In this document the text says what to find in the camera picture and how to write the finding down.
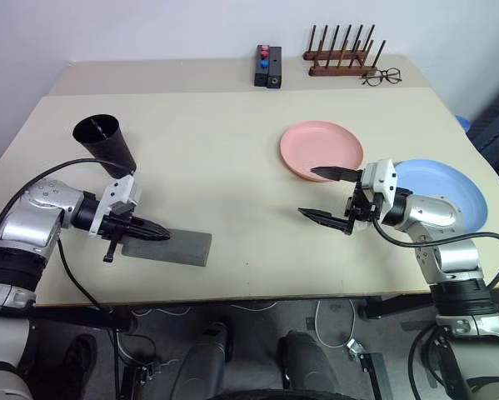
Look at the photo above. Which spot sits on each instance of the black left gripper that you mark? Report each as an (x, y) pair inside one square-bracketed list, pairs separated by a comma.
[(118, 225)]

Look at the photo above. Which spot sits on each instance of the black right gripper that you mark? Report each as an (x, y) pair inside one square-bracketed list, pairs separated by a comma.
[(363, 208)]

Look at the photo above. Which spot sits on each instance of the grey glasses case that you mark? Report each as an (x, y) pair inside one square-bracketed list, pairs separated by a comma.
[(186, 248)]

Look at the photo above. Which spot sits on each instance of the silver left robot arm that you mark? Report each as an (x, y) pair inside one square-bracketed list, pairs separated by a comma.
[(32, 216)]

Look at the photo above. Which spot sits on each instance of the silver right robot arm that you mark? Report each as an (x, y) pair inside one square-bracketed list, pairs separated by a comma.
[(436, 212)]

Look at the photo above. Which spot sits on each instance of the pink plate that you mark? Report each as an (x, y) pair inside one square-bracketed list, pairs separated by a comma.
[(320, 148)]

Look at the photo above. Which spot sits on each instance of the black plastic cup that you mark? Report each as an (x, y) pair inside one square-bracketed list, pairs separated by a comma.
[(111, 154)]

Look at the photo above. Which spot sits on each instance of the blue plate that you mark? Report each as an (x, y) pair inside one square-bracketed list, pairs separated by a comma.
[(440, 179)]

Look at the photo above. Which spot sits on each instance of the wooden peg rack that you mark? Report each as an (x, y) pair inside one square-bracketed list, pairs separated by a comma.
[(336, 70)]

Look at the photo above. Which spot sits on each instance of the black box with coloured buttons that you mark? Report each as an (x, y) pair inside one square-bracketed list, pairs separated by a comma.
[(260, 79)]

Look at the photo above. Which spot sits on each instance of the plain black box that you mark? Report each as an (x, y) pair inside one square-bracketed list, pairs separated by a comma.
[(275, 71)]

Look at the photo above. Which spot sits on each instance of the dark rounded shape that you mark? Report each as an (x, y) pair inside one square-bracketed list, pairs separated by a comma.
[(205, 358), (307, 362)]

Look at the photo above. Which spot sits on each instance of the black shoe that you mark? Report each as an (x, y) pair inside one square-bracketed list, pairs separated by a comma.
[(78, 362)]

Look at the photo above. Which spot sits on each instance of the small blue object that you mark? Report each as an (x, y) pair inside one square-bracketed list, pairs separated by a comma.
[(465, 123)]

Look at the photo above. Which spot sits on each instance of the black woven panel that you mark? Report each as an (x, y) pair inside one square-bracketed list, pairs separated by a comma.
[(497, 125)]

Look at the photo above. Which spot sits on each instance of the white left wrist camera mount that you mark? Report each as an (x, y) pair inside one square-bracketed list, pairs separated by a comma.
[(118, 191)]

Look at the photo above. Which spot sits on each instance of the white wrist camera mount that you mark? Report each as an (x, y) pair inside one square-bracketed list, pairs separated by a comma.
[(118, 191), (380, 179)]

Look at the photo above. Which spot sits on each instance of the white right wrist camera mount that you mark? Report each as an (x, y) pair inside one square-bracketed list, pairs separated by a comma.
[(380, 179)]

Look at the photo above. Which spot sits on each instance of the black table frame bar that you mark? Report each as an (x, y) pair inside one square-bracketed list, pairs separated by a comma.
[(95, 318), (395, 308)]

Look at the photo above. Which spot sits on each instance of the brown frame eyeglasses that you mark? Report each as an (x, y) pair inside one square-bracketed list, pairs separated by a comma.
[(392, 76)]

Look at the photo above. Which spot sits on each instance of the black plate with metal bracket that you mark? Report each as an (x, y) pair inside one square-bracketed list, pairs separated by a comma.
[(374, 375)]

